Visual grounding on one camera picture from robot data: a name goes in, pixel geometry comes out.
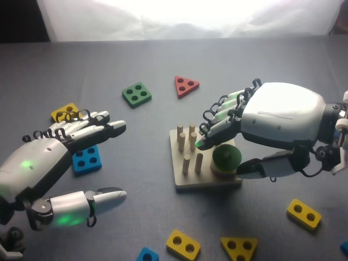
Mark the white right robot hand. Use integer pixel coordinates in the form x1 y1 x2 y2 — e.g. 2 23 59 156
195 78 338 182

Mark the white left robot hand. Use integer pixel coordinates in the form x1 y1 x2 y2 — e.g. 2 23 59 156
0 109 128 232

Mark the blue square four-hole block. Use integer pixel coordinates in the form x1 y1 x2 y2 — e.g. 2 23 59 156
72 144 103 175

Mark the yellow square four-hole block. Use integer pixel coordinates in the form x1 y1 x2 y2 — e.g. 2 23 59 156
51 102 84 123

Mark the yellow rectangle two-hole block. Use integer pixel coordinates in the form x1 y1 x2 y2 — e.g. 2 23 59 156
165 229 201 261
287 198 322 231

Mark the red triangle three-hole block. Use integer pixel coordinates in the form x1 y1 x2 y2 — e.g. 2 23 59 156
173 75 201 99

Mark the wooden peg board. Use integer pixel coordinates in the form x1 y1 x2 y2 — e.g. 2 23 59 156
170 122 243 192

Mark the green square four-hole block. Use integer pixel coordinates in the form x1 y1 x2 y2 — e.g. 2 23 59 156
121 82 152 109

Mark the yellow triangle three-hole block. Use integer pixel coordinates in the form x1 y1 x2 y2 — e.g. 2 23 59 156
220 237 258 261

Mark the white backdrop sheet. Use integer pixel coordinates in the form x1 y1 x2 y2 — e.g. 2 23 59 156
36 0 340 42

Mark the grey table cloth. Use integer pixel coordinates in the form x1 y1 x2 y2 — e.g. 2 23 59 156
0 35 348 261

